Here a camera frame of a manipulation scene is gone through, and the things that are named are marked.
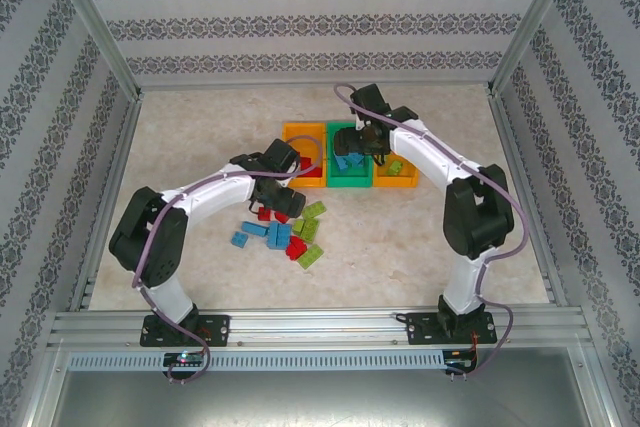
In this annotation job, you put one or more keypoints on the aluminium frame post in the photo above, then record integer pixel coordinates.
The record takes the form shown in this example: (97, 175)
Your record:
(100, 32)
(525, 32)

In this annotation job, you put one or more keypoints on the long green lego brick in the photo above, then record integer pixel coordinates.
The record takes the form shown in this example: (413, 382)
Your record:
(310, 256)
(315, 210)

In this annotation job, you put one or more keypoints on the grey metal sheet panel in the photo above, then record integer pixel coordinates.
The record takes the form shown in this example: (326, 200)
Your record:
(320, 402)

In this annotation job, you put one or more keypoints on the aluminium mounting rail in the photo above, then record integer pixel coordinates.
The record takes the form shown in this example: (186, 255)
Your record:
(320, 327)

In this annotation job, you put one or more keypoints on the small circuit board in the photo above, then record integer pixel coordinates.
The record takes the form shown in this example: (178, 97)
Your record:
(187, 359)
(457, 362)

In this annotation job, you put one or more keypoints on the yellow plastic bin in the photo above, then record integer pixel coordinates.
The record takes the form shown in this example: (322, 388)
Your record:
(300, 182)
(395, 182)

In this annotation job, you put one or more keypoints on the small green lego brick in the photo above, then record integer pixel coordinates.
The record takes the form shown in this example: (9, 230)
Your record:
(298, 226)

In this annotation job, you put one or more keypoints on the red lego brick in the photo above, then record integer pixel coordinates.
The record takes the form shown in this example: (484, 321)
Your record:
(265, 213)
(299, 244)
(305, 165)
(282, 217)
(292, 253)

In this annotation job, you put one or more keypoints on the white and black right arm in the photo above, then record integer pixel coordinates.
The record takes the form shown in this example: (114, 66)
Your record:
(430, 152)

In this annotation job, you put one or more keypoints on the green plastic bin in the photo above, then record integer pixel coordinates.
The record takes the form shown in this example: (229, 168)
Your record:
(350, 181)

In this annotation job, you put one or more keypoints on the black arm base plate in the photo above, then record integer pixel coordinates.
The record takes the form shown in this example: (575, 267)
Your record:
(217, 329)
(420, 329)

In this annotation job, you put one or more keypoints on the aluminium side rail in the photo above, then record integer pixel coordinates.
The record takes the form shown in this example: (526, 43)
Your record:
(508, 137)
(109, 197)

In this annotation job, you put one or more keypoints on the blue lego brick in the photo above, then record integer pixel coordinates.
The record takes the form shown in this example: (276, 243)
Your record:
(357, 159)
(239, 239)
(254, 229)
(342, 164)
(272, 236)
(284, 234)

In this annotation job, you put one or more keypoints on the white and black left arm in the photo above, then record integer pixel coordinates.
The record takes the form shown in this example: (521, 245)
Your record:
(215, 192)

